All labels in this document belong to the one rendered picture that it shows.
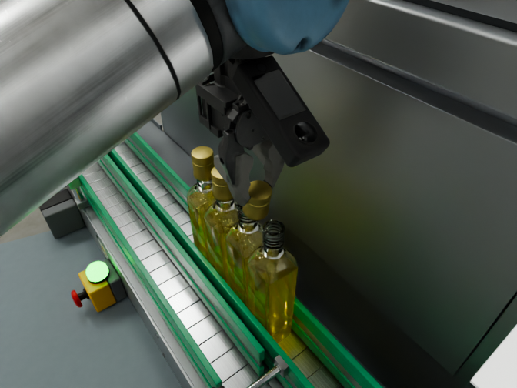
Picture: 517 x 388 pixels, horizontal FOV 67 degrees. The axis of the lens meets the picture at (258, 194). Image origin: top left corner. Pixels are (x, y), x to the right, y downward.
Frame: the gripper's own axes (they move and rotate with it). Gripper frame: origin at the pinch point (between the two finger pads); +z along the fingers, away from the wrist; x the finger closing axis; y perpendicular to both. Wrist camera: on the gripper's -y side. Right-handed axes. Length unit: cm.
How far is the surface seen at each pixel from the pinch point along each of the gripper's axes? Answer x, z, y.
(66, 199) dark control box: 16, 34, 59
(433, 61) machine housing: -12.3, -18.3, -11.6
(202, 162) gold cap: 0.8, 2.0, 12.6
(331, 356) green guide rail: -3.0, 25.1, -14.5
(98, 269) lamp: 18.6, 32.0, 30.4
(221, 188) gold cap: 1.3, 3.1, 7.0
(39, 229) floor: 27, 117, 154
